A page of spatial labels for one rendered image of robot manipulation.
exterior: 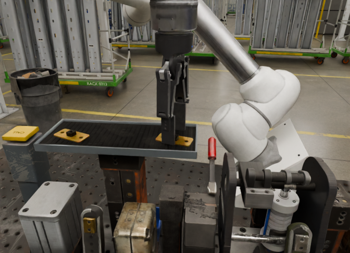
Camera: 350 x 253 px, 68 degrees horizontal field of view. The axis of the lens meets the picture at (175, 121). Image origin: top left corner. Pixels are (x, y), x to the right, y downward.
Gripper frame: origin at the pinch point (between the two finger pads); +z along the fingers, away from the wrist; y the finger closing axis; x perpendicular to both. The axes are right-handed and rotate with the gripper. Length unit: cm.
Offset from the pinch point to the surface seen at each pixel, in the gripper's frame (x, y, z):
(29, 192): -37.4, 12.0, 21.4
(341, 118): 120, -326, 120
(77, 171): -62, -31, 50
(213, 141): 8.6, -3.7, 4.8
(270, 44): 10, -670, 79
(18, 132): -37.7, 10.0, 4.0
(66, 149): -21.3, 11.8, 4.4
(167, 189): 2.3, 9.9, 10.2
